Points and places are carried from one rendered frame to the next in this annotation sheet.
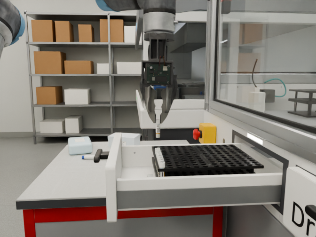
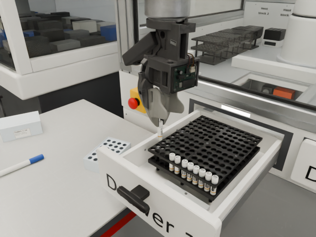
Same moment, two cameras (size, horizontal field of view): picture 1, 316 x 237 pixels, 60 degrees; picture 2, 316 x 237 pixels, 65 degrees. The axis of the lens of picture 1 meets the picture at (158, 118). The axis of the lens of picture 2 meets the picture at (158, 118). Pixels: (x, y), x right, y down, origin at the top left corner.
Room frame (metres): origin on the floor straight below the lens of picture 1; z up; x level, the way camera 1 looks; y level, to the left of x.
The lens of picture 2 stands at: (0.34, 0.31, 1.24)
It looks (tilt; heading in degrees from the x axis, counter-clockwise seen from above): 29 degrees down; 317
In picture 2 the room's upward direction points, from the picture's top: straight up
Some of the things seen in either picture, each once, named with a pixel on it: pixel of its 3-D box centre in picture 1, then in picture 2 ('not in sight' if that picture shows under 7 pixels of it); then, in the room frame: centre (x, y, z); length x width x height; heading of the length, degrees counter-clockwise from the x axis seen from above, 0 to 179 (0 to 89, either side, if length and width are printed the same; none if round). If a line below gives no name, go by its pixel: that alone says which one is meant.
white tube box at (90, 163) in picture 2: not in sight; (108, 155); (0.89, 0.02, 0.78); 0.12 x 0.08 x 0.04; 113
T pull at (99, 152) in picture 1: (103, 155); (137, 194); (0.60, 0.12, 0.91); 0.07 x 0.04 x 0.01; 5
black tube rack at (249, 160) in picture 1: (201, 167); (206, 154); (0.62, -0.10, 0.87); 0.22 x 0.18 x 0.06; 95
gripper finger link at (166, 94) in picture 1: (165, 105); (173, 105); (0.66, -0.02, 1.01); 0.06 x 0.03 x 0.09; 176
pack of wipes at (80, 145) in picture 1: (79, 145); not in sight; (1.16, 0.34, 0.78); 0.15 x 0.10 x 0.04; 19
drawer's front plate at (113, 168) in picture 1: (115, 168); (148, 199); (0.61, 0.10, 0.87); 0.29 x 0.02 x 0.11; 5
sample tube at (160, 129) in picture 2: (157, 128); (160, 130); (0.68, 0.00, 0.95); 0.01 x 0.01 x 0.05
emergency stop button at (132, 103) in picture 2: (197, 134); (133, 103); (0.96, -0.14, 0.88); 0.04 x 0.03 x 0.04; 5
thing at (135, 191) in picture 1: (204, 169); (208, 154); (0.63, -0.11, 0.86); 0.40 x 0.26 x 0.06; 95
